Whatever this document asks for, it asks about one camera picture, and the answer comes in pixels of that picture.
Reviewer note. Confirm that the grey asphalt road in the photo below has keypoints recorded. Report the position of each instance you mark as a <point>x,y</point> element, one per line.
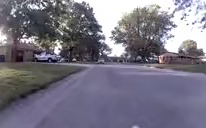
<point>134,96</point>

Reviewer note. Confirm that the low brick house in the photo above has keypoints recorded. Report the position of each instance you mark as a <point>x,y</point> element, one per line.
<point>176,58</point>

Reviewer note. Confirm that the white pickup truck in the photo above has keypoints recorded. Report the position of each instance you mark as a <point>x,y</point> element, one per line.
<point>46,57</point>

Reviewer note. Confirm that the small tree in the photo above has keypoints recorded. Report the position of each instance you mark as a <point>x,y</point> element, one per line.
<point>190,47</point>

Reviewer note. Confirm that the vehicle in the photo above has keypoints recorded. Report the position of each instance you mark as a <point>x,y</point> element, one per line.
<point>100,61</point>

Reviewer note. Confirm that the large leafy tree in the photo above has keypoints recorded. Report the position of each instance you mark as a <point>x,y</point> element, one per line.
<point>142,28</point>
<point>24,18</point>
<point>81,31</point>

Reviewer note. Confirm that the overhanging tree branches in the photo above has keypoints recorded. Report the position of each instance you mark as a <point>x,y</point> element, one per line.
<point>199,11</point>

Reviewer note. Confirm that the pale concrete gutter strip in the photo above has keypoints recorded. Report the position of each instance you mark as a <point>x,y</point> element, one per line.
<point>17,115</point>

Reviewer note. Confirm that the grass lawn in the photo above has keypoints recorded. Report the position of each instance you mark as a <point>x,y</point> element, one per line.
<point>17,80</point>
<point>191,68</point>

